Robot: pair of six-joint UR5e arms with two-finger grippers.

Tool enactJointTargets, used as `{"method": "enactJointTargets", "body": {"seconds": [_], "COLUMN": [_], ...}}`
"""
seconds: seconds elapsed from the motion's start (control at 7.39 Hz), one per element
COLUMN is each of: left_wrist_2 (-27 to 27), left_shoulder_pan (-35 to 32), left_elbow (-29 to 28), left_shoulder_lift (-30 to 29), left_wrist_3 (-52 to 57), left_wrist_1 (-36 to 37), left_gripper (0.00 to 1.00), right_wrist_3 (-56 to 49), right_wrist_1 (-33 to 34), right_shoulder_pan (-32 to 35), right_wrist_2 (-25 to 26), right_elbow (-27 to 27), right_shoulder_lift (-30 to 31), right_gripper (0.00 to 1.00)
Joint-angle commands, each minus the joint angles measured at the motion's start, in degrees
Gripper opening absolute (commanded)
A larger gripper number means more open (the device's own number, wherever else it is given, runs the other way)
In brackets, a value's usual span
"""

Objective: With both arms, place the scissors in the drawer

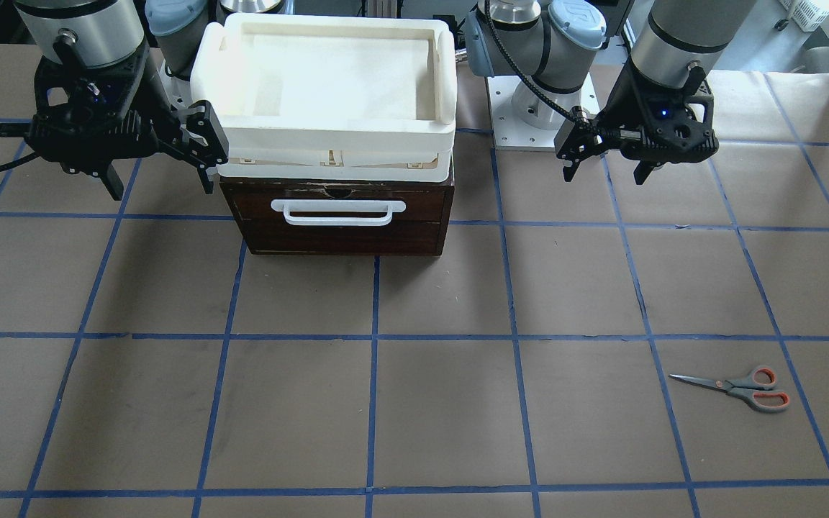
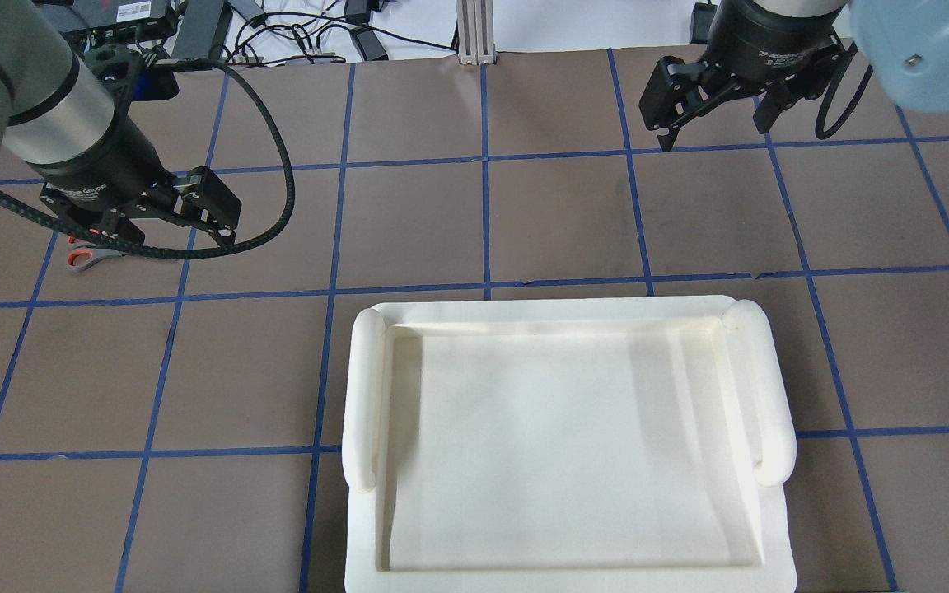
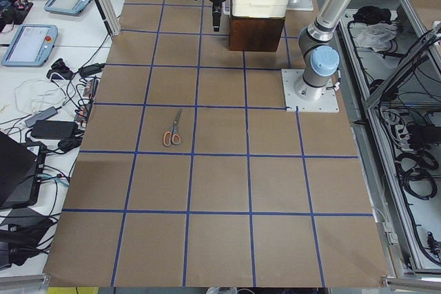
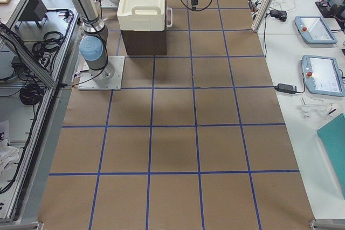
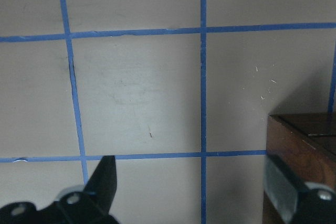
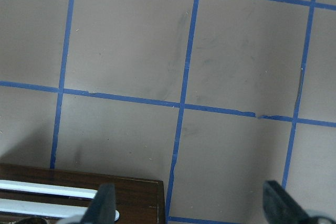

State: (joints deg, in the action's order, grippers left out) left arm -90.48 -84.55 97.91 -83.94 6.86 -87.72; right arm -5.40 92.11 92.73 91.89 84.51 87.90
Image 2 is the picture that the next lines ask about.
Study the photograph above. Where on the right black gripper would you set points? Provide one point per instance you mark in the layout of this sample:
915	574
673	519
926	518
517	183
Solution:
759	43

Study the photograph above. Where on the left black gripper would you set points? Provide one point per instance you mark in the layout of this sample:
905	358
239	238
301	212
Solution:
105	167

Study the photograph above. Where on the black orange handled scissors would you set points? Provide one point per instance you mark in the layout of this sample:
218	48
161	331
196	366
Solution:
83	255

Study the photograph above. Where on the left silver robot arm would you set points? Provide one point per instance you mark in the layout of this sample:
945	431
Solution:
55	104

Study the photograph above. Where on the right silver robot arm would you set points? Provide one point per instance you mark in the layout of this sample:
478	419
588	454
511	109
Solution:
905	44

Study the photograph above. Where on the black electronics box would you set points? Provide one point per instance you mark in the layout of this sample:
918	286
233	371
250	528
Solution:
87	24

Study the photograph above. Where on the black power adapter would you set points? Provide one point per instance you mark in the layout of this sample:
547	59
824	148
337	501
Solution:
368	45

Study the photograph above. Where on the white plastic tray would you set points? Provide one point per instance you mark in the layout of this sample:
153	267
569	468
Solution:
638	444

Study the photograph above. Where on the aluminium frame post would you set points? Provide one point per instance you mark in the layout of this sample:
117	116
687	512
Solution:
475	29

